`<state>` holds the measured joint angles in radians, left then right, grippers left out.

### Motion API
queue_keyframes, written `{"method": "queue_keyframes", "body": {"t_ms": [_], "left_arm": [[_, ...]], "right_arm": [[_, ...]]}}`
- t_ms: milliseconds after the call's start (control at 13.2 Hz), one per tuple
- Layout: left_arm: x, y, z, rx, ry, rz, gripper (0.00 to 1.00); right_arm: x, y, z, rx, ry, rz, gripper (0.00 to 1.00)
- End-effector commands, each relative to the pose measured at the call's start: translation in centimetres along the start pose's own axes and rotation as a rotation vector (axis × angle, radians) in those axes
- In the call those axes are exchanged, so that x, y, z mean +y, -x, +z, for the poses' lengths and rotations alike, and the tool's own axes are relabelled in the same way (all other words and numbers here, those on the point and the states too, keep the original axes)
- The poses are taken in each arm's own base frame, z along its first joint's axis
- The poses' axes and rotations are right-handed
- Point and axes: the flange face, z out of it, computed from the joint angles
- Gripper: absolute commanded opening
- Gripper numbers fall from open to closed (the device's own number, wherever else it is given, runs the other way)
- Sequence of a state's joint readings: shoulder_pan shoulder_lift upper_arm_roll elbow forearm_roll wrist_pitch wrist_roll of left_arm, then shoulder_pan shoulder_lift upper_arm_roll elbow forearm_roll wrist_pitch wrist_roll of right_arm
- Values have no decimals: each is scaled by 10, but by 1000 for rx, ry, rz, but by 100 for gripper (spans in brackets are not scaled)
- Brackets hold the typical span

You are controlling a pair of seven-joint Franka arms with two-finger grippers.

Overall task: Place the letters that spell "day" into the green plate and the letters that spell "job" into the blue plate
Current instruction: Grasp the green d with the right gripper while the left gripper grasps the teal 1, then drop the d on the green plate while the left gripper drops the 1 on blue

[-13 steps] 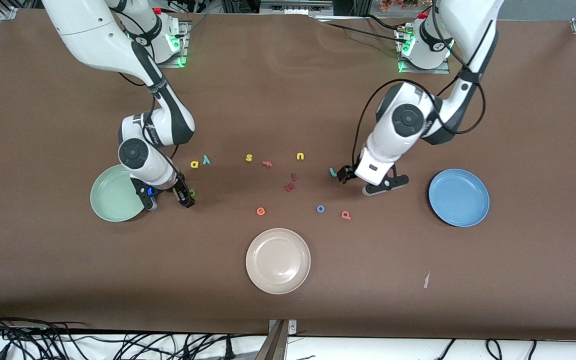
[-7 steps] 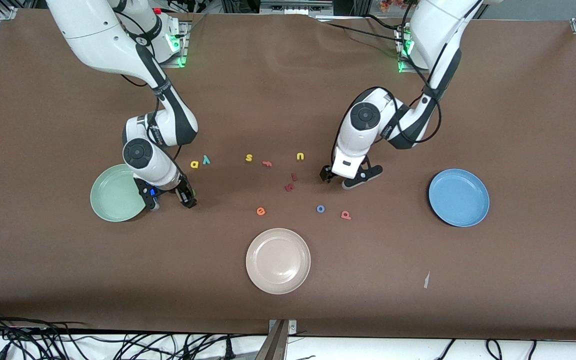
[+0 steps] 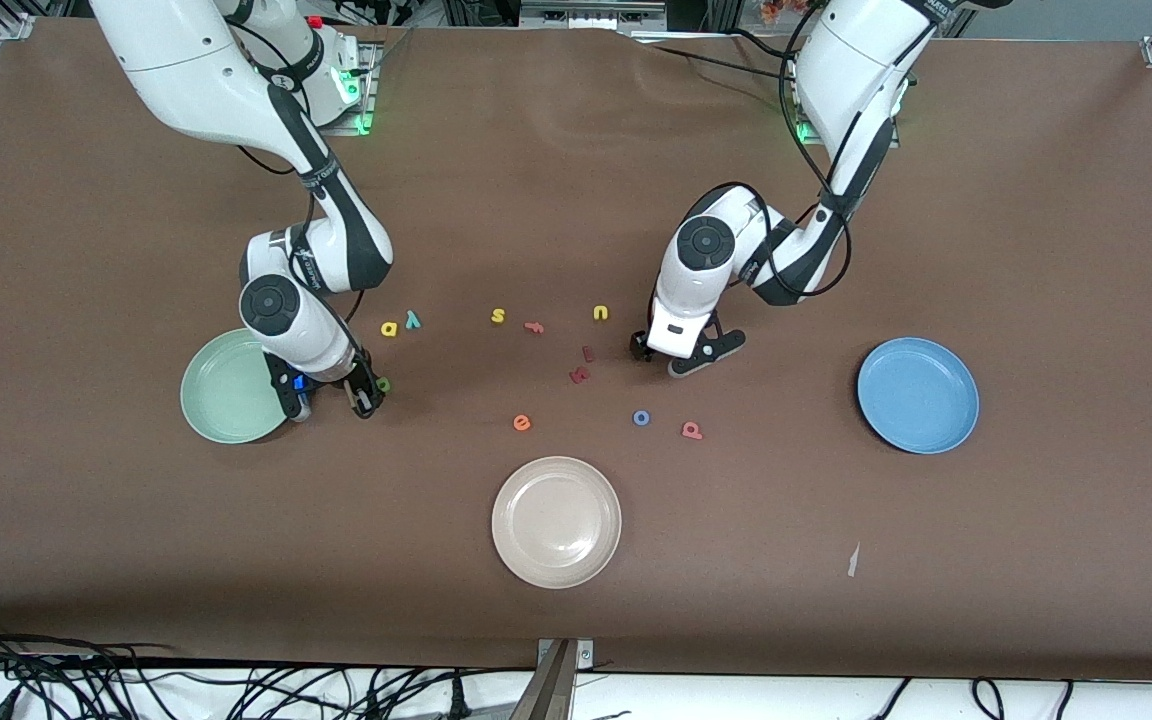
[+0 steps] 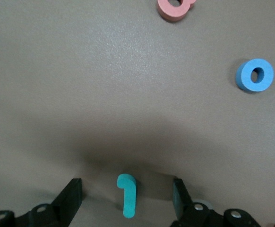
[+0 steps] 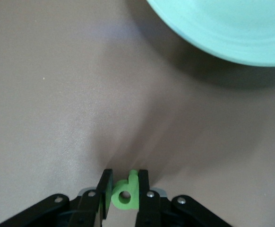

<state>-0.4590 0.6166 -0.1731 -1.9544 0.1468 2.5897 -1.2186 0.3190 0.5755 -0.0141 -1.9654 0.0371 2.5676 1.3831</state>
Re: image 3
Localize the black base power cable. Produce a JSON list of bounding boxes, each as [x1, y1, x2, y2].
[[636, 35, 799, 83]]

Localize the tangled black floor cables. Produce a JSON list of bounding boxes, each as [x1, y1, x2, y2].
[[0, 618, 537, 720]]

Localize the brown table cover mat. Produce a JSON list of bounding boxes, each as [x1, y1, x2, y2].
[[0, 18, 1152, 683]]

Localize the metal camera mounting post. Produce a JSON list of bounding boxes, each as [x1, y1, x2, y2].
[[534, 638, 597, 720]]

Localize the blue round plate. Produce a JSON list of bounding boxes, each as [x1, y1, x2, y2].
[[856, 337, 980, 456]]

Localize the grey power strip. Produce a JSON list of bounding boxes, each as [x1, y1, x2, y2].
[[521, 0, 667, 27]]

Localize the light green round plate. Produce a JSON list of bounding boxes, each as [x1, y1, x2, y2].
[[180, 328, 304, 445]]

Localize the beige round plate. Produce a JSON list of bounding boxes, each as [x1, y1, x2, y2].
[[491, 456, 623, 590]]

